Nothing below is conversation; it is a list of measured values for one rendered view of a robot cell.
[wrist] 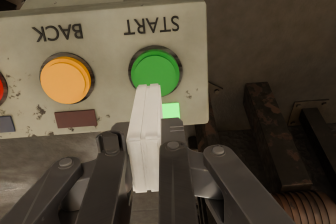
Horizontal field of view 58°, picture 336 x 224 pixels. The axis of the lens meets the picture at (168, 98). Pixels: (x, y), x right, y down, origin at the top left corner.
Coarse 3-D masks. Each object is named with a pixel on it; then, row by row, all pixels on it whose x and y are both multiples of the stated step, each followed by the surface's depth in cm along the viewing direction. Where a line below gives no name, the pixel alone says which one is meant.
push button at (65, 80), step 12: (60, 60) 24; (72, 60) 24; (48, 72) 24; (60, 72) 24; (72, 72) 24; (84, 72) 25; (48, 84) 25; (60, 84) 25; (72, 84) 25; (84, 84) 25; (60, 96) 25; (72, 96) 25
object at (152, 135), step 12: (156, 84) 19; (156, 96) 17; (156, 108) 16; (156, 120) 15; (144, 132) 14; (156, 132) 14; (144, 144) 13; (156, 144) 13; (156, 156) 14; (156, 168) 14; (156, 180) 14
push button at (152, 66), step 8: (144, 56) 24; (152, 56) 24; (160, 56) 24; (168, 56) 24; (136, 64) 25; (144, 64) 24; (152, 64) 24; (160, 64) 24; (168, 64) 24; (176, 64) 25; (136, 72) 25; (144, 72) 25; (152, 72) 25; (160, 72) 25; (168, 72) 25; (176, 72) 25; (136, 80) 25; (144, 80) 25; (152, 80) 25; (160, 80) 25; (168, 80) 25; (176, 80) 25; (160, 88) 25; (168, 88) 25
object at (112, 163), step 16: (96, 144) 13; (112, 144) 13; (96, 160) 12; (112, 160) 12; (96, 176) 11; (112, 176) 11; (96, 192) 11; (112, 192) 10; (128, 192) 13; (80, 208) 10; (96, 208) 10; (112, 208) 10; (128, 208) 12
